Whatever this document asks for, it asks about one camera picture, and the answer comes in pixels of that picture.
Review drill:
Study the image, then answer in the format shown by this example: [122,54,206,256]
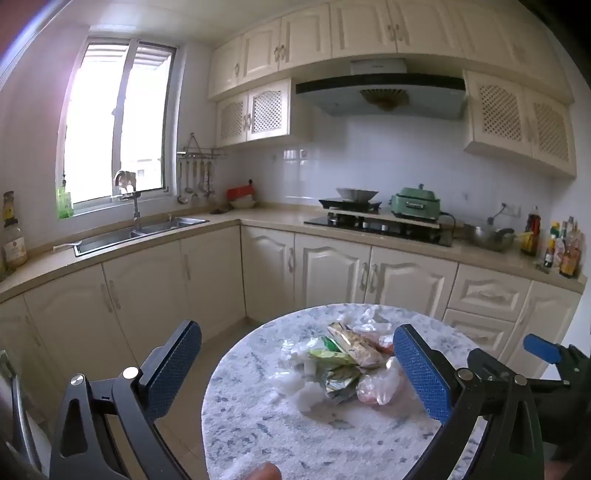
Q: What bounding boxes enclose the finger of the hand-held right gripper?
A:
[467,348,513,380]
[523,333,563,366]

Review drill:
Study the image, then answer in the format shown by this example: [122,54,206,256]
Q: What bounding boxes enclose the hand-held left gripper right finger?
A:
[392,323,546,480]

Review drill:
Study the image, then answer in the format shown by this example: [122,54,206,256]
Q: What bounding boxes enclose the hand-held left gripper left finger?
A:
[48,319,202,480]

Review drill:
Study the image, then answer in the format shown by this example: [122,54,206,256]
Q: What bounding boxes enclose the pale yellow snack packet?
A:
[326,322,387,368]

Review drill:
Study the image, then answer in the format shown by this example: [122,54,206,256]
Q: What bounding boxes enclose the person's left hand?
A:
[240,463,282,480]

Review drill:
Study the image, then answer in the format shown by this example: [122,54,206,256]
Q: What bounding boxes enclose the cream cabinet drawer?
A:
[449,264,533,322]
[442,308,516,359]

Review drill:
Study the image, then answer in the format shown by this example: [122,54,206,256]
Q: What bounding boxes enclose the clear plastic bag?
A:
[355,357,408,408]
[352,306,396,352]

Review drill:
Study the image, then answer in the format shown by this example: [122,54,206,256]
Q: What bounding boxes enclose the silver foil wrapper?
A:
[322,364,361,405]

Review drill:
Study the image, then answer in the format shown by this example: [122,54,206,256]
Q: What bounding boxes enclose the cream lower kitchen cabinets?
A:
[0,222,583,416]

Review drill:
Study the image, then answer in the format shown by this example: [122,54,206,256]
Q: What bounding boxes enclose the row of condiment bottles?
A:
[521,207,583,278]

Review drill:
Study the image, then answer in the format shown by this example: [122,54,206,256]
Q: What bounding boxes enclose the steel wok on counter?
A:
[463,223,516,253]

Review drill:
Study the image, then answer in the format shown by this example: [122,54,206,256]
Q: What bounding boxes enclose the stainless steel double sink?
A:
[73,216,209,257]

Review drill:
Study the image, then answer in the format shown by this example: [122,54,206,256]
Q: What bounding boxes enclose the black glass gas stove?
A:
[303,215,456,248]

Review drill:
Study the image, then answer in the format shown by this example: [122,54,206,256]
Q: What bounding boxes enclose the metal chair back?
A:
[0,351,42,480]

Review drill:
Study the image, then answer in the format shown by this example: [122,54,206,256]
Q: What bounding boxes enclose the chrome sink faucet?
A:
[115,170,142,232]

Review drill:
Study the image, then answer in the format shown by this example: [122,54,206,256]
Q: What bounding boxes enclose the green electric cooking pot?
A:
[390,184,443,219]

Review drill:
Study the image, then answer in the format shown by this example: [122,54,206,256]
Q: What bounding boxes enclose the black induction cooker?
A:
[318,197,383,212]

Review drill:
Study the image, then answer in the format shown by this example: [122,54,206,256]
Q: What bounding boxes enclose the metal wok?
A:
[335,186,380,204]

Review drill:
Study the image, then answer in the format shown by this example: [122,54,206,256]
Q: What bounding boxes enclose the green dish soap bottle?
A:
[57,186,75,220]

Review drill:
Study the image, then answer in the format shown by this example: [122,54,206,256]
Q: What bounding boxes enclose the yellow cooking oil bottle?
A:
[1,191,29,269]

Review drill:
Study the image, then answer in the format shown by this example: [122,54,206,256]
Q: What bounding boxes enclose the cream lattice door cabinet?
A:
[462,69,579,179]
[215,78,297,149]

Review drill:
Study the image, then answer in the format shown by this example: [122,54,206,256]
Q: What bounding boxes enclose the sliding kitchen window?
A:
[56,37,180,217]

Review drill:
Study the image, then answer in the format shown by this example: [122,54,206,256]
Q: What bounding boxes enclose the grey range hood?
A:
[295,59,467,121]

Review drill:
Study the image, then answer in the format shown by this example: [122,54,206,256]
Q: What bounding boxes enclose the black power cable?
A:
[438,211,466,238]

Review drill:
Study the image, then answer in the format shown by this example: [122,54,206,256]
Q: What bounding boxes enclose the metal wall utensil rack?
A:
[177,133,228,161]

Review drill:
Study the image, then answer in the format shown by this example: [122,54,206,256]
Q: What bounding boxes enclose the cream upper wall cabinets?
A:
[207,0,575,104]

